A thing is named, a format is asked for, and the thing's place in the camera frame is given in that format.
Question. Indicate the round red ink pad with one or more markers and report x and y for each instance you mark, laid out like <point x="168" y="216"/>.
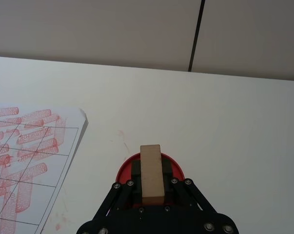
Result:
<point x="123" y="170"/>

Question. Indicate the pale wooden stamp block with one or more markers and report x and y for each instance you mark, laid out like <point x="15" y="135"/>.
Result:
<point x="150" y="170"/>

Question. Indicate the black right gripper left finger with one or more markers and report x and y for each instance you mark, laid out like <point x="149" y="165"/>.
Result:
<point x="123" y="195"/>

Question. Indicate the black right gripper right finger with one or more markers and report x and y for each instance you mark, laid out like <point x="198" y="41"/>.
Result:
<point x="185" y="195"/>

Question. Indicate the gridded paper with red stamps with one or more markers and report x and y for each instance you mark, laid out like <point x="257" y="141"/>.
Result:
<point x="64" y="146"/>

